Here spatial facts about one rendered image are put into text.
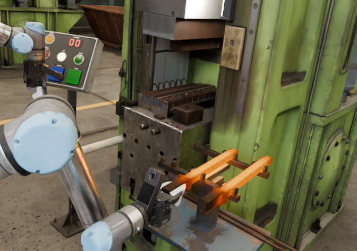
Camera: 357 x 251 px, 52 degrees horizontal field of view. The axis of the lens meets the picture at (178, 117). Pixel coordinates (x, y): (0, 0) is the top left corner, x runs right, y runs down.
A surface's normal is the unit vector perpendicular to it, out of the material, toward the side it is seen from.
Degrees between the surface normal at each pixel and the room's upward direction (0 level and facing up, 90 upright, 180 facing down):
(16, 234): 0
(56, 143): 87
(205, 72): 90
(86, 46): 60
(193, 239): 0
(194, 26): 90
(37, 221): 0
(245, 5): 90
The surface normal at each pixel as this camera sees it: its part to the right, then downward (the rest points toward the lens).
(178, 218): 0.10, -0.94
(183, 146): 0.74, 0.30
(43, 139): 0.39, 0.29
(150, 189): -0.46, -0.22
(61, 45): -0.21, -0.21
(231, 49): -0.67, 0.19
